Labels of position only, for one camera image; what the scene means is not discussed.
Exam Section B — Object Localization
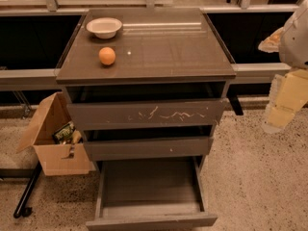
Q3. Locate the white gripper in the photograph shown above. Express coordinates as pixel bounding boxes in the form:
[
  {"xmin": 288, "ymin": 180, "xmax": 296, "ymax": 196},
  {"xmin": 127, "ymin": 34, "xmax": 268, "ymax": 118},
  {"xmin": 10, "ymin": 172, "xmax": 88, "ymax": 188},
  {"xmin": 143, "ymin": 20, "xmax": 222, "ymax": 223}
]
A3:
[{"xmin": 258, "ymin": 28, "xmax": 308, "ymax": 134}]

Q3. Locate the grey bottom drawer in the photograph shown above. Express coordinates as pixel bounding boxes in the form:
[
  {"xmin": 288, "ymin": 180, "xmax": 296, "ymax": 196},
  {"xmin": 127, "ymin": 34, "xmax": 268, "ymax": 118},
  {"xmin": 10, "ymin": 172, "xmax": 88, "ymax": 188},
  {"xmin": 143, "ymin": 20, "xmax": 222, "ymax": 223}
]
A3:
[{"xmin": 86, "ymin": 157, "xmax": 217, "ymax": 231}]

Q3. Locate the grey drawer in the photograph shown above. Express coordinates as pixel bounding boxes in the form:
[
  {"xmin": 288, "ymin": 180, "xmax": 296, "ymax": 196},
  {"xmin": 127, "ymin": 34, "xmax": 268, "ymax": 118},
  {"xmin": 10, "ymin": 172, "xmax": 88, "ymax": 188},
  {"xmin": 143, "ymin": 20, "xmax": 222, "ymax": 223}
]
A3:
[
  {"xmin": 84, "ymin": 125, "xmax": 213, "ymax": 161},
  {"xmin": 86, "ymin": 157, "xmax": 217, "ymax": 231},
  {"xmin": 67, "ymin": 82, "xmax": 225, "ymax": 130}
]

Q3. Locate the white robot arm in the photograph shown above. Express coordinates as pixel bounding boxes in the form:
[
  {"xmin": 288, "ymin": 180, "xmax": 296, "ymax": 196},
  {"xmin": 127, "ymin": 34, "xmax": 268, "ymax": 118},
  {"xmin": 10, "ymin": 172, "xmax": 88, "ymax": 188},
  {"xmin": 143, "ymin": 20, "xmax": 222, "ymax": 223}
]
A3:
[{"xmin": 258, "ymin": 0, "xmax": 308, "ymax": 134}]

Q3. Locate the dark grey drawer cabinet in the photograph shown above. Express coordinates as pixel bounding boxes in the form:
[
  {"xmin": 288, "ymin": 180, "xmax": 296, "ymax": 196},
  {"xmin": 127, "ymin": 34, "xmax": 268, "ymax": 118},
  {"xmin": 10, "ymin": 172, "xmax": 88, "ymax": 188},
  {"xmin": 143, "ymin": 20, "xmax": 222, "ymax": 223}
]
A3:
[{"xmin": 55, "ymin": 7, "xmax": 237, "ymax": 166}]

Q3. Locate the grey top drawer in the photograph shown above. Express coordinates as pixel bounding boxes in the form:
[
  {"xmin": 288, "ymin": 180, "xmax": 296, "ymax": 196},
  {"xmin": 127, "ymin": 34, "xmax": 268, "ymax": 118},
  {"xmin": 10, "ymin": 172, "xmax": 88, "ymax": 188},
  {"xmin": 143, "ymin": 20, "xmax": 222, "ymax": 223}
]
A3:
[{"xmin": 67, "ymin": 82, "xmax": 225, "ymax": 130}]

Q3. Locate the grey middle drawer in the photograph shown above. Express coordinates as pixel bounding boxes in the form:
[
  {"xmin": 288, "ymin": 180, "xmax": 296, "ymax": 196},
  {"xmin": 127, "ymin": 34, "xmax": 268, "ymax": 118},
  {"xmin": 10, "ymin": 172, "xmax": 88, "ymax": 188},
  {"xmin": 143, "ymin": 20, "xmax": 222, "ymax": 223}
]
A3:
[{"xmin": 84, "ymin": 125, "xmax": 213, "ymax": 161}]

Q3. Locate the orange fruit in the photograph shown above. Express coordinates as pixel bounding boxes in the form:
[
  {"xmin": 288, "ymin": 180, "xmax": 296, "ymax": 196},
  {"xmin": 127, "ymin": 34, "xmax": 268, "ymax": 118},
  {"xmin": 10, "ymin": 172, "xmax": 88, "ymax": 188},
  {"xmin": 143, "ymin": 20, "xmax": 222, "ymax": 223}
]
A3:
[{"xmin": 98, "ymin": 47, "xmax": 116, "ymax": 65}]

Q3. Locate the white bowl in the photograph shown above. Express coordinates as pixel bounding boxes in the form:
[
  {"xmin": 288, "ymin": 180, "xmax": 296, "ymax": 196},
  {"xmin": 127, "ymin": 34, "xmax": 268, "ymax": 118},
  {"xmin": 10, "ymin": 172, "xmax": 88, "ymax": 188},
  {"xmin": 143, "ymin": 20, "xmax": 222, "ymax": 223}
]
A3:
[{"xmin": 86, "ymin": 17, "xmax": 122, "ymax": 39}]

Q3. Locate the green snack packet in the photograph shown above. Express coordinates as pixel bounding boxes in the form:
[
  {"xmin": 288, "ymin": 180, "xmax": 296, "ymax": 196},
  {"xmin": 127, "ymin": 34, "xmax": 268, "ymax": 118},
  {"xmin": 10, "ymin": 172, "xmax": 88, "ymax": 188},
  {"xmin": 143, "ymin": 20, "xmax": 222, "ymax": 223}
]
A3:
[{"xmin": 52, "ymin": 121, "xmax": 75, "ymax": 144}]

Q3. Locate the open cardboard box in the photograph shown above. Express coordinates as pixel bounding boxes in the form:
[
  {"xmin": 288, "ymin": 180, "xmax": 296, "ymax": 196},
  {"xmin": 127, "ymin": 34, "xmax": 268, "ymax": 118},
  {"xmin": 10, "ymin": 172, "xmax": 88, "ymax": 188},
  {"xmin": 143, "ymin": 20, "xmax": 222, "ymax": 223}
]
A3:
[{"xmin": 16, "ymin": 92, "xmax": 94, "ymax": 176}]

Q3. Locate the grey metal railing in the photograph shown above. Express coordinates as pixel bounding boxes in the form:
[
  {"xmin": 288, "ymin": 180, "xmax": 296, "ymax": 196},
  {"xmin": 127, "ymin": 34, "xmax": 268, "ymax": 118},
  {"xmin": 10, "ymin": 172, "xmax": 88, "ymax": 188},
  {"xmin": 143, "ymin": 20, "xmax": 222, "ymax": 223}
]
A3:
[{"xmin": 0, "ymin": 63, "xmax": 291, "ymax": 91}]

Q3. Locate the black table leg frame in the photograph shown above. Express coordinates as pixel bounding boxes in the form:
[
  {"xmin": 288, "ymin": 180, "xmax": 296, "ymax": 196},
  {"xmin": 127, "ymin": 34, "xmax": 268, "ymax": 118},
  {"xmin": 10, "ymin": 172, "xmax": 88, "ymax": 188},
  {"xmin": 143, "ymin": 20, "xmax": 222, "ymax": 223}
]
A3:
[{"xmin": 0, "ymin": 162, "xmax": 42, "ymax": 218}]

